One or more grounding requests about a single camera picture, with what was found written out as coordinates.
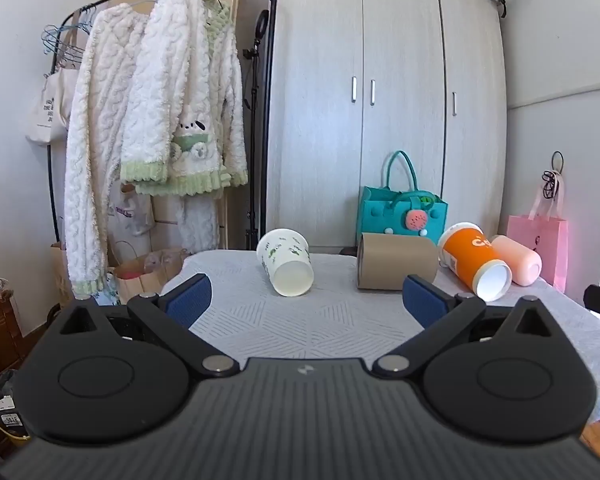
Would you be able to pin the brown paper bag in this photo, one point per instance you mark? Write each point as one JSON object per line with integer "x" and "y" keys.
{"x": 147, "y": 275}

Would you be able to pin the brown paper cup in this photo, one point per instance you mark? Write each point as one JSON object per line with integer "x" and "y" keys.
{"x": 397, "y": 261}

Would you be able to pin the white green fleece pajama top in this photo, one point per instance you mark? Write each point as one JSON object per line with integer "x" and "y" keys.
{"x": 190, "y": 85}

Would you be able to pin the white canvas tote bag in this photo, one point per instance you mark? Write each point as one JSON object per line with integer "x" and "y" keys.
{"x": 47, "y": 110}

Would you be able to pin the grey wooden wardrobe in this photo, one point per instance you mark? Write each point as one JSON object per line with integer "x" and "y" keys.
{"x": 380, "y": 50}

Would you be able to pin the white bag with purple print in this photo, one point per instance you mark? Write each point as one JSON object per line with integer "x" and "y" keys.
{"x": 130, "y": 210}

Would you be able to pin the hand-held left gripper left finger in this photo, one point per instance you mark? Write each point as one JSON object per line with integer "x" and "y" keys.
{"x": 189, "y": 301}

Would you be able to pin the orange paper cup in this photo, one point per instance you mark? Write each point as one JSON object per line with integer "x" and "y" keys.
{"x": 472, "y": 255}

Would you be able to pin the white fleece robe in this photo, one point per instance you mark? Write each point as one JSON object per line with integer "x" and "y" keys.
{"x": 87, "y": 160}

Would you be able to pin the white cup with green print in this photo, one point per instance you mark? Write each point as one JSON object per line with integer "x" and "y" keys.
{"x": 286, "y": 260}

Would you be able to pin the teal felt handbag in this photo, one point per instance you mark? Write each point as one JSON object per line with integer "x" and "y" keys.
{"x": 387, "y": 212}

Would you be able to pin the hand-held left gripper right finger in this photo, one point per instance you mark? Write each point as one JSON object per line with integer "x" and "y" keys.
{"x": 422, "y": 301}

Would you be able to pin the pink gift bag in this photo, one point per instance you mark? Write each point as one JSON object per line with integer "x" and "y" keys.
{"x": 540, "y": 245}

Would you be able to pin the white quilted table cover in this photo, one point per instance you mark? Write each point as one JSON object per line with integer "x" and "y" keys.
{"x": 300, "y": 315}

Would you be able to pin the pink cup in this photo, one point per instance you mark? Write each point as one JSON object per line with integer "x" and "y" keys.
{"x": 517, "y": 257}

